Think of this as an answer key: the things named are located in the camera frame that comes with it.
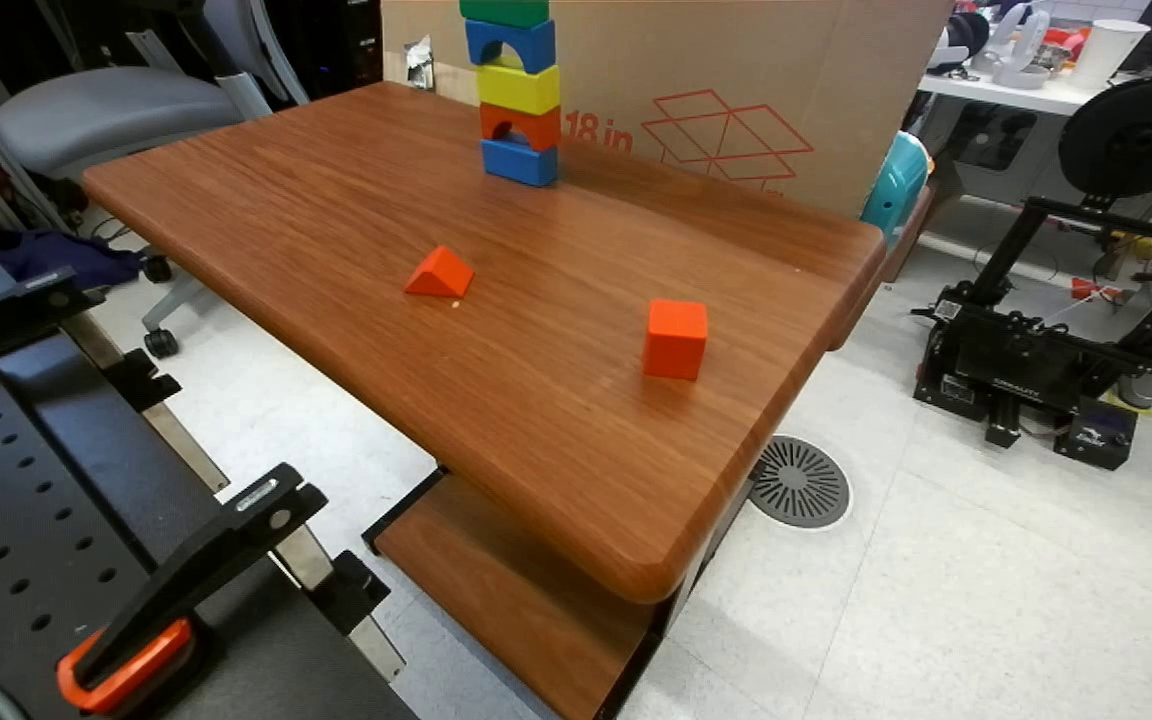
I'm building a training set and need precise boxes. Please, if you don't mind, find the red arch block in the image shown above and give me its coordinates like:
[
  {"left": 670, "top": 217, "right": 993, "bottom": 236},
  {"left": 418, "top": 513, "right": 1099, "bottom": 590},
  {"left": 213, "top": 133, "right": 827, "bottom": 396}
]
[{"left": 476, "top": 98, "right": 565, "bottom": 155}]

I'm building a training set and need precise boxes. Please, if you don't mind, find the orange cube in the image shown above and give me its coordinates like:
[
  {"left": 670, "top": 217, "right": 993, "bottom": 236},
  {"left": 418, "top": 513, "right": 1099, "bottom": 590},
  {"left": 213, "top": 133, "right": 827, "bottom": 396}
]
[{"left": 640, "top": 296, "right": 711, "bottom": 383}]

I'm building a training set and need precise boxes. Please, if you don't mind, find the grey office chair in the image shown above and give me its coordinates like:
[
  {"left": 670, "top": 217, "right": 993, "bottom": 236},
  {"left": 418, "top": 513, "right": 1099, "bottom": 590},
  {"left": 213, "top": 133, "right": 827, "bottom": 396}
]
[{"left": 0, "top": 0, "right": 313, "bottom": 361}]

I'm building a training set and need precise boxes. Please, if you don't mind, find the dark blue cloth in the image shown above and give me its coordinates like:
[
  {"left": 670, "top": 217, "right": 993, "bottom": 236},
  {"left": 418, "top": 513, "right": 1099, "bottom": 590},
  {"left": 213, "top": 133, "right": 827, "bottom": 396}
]
[{"left": 0, "top": 233, "right": 145, "bottom": 342}]

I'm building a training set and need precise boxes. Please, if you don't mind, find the blue arch block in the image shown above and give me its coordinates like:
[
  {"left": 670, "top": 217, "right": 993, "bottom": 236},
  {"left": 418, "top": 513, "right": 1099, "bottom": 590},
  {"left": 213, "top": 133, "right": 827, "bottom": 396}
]
[{"left": 459, "top": 15, "right": 562, "bottom": 76}]

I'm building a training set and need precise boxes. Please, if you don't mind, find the teal chair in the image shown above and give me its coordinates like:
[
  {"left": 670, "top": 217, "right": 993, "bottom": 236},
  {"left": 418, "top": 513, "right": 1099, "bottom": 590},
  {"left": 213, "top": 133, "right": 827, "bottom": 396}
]
[{"left": 860, "top": 129, "right": 935, "bottom": 240}]

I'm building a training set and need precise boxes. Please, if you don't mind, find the yellow rectangular block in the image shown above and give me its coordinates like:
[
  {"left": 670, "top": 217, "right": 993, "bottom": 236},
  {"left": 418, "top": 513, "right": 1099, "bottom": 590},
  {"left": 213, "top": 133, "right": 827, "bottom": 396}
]
[{"left": 473, "top": 58, "right": 568, "bottom": 118}]

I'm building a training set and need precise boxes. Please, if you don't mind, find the wooden table lower shelf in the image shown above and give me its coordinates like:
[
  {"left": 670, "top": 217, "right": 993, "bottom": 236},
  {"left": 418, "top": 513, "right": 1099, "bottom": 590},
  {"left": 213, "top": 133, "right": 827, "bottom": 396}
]
[{"left": 366, "top": 472, "right": 670, "bottom": 720}]

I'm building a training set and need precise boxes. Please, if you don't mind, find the blue rectangular block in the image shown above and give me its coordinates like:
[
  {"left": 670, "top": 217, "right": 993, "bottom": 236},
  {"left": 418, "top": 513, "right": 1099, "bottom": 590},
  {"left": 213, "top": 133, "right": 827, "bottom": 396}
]
[{"left": 476, "top": 133, "right": 565, "bottom": 190}]

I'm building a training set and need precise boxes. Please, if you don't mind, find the round metal floor drain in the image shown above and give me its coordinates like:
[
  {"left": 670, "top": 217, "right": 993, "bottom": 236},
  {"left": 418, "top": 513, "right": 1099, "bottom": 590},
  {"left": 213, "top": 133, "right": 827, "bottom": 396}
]
[{"left": 746, "top": 432, "right": 856, "bottom": 531}]

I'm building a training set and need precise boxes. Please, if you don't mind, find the orange wedge block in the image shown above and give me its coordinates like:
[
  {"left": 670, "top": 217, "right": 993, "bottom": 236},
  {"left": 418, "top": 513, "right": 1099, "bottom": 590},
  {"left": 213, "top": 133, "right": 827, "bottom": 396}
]
[{"left": 402, "top": 245, "right": 480, "bottom": 303}]

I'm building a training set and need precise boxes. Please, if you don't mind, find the black filament spool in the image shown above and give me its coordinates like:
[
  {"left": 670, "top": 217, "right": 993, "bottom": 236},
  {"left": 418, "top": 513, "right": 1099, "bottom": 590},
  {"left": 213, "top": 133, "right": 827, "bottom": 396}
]
[{"left": 1057, "top": 76, "right": 1152, "bottom": 204}]

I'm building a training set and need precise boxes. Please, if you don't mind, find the green block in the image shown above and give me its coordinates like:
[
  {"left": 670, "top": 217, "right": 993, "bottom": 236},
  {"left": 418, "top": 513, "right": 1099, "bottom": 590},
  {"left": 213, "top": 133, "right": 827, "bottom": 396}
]
[{"left": 457, "top": 0, "right": 558, "bottom": 31}]

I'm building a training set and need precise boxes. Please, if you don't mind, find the small black electronics box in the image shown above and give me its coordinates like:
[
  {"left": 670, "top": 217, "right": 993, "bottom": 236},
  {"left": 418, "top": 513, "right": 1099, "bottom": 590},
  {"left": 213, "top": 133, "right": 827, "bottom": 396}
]
[{"left": 1053, "top": 396, "right": 1141, "bottom": 472}]

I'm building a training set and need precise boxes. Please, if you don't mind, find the black 3D printer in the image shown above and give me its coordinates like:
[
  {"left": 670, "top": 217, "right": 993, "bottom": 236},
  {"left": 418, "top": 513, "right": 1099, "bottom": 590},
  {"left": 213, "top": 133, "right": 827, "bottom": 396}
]
[{"left": 913, "top": 196, "right": 1152, "bottom": 450}]

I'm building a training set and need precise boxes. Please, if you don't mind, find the large cardboard box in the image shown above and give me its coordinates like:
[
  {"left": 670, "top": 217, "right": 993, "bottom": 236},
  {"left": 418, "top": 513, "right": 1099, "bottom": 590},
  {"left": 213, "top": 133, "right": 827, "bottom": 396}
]
[{"left": 378, "top": 0, "right": 957, "bottom": 222}]

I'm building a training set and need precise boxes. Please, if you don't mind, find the black perforated breadboard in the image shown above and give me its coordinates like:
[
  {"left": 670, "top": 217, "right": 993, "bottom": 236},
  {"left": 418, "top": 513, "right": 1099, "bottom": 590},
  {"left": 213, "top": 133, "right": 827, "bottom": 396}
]
[{"left": 0, "top": 330, "right": 420, "bottom": 720}]

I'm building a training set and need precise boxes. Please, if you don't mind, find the white background table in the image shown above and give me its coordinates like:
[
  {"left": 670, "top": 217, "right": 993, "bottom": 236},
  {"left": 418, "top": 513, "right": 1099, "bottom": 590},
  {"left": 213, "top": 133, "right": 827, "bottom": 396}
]
[{"left": 917, "top": 15, "right": 1152, "bottom": 118}]

